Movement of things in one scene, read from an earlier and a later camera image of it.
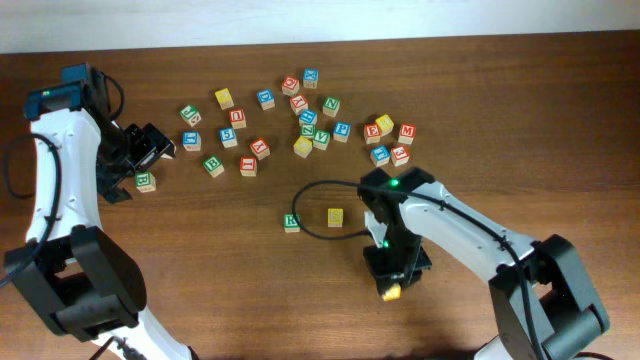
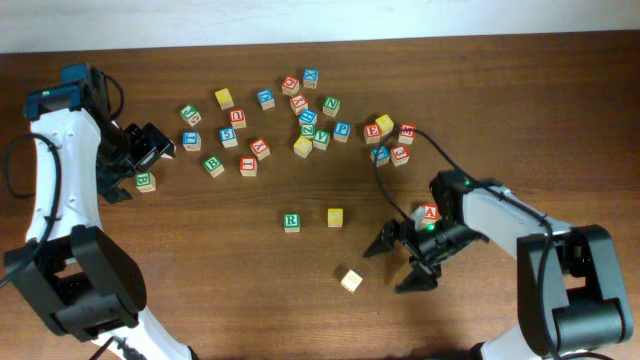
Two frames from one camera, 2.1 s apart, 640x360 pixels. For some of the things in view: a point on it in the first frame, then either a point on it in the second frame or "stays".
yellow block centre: x=303 y=147 stays
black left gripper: x=133 y=163 stays
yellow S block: x=335 y=217 stays
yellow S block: x=392 y=293 to x=351 y=281
